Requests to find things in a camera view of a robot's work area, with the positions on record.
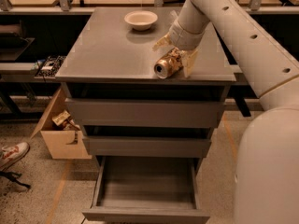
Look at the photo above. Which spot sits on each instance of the white paper bowl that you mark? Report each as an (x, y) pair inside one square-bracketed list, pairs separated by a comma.
[(140, 20)]

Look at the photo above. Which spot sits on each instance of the grey drawer cabinet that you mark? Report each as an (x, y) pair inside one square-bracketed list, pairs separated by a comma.
[(111, 61)]

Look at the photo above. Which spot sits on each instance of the black tripod leg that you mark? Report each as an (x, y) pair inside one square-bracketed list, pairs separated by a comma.
[(13, 177)]

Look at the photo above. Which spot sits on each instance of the black white patterned notebook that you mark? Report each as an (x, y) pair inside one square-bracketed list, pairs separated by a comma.
[(50, 66)]

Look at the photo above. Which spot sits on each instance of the grey top drawer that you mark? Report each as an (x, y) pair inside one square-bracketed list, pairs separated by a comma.
[(137, 113)]

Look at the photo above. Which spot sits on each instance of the white red sneaker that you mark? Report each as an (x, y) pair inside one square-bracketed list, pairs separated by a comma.
[(10, 155)]

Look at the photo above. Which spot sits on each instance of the grey middle drawer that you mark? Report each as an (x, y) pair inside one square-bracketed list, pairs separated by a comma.
[(147, 147)]

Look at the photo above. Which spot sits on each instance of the snack package in box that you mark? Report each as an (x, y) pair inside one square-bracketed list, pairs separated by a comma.
[(63, 121)]

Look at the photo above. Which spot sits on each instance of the cardboard box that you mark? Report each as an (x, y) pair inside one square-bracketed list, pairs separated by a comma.
[(62, 144)]

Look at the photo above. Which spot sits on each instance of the grey open bottom drawer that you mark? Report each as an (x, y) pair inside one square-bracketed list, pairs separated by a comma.
[(146, 190)]

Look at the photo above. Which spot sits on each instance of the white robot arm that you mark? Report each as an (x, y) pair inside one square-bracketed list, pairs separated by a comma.
[(267, 169)]

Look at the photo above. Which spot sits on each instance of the orange soda can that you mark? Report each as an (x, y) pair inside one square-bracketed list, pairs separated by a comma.
[(169, 64)]

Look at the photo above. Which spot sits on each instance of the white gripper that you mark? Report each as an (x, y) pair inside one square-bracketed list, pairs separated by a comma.
[(183, 37)]

